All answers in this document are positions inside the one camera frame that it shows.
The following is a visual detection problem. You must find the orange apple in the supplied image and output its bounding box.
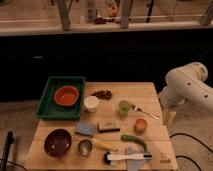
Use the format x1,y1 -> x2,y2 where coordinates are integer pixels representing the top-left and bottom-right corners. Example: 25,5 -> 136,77
134,119 -> 147,133

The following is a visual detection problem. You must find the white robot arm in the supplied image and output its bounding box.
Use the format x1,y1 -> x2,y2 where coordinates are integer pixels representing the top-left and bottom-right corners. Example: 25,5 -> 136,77
158,62 -> 213,126

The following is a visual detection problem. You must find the green cup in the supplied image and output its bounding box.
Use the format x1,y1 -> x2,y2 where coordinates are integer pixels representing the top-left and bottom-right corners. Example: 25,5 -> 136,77
118,100 -> 130,117

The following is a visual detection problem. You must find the white paper cup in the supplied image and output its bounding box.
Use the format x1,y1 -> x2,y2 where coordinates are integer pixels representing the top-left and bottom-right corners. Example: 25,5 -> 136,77
84,96 -> 99,113

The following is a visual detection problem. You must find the small metal cup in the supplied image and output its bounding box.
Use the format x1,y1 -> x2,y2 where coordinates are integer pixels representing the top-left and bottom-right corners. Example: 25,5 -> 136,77
78,139 -> 93,156

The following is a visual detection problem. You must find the green chili pepper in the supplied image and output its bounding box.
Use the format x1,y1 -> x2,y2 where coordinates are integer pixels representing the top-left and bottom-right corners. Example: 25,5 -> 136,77
120,134 -> 147,152

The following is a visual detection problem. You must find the grey cloth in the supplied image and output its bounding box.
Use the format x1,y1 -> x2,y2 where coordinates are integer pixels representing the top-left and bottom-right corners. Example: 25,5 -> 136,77
124,146 -> 151,171

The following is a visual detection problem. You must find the blue sponge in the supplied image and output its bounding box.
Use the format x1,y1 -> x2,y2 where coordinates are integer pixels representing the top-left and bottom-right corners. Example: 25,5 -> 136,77
75,122 -> 96,137

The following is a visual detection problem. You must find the orange bowl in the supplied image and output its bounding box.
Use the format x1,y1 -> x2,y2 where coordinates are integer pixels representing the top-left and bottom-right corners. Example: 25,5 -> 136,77
54,86 -> 79,107

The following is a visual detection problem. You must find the dark red bowl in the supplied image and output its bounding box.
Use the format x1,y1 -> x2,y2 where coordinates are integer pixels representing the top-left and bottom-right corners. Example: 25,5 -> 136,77
44,129 -> 72,158

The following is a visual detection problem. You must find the green plastic tray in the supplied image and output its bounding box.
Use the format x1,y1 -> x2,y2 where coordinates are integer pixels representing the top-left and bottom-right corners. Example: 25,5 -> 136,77
36,76 -> 85,120

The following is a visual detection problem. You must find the black stand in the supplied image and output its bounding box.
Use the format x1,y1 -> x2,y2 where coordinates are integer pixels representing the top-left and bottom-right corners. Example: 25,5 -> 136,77
0,131 -> 14,171

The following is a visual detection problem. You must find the black cable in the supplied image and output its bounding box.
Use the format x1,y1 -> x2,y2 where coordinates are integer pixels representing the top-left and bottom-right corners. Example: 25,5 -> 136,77
169,132 -> 213,171

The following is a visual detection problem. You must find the white handled brush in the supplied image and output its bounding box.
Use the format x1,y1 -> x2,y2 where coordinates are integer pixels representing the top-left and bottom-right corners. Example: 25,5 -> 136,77
104,152 -> 152,165

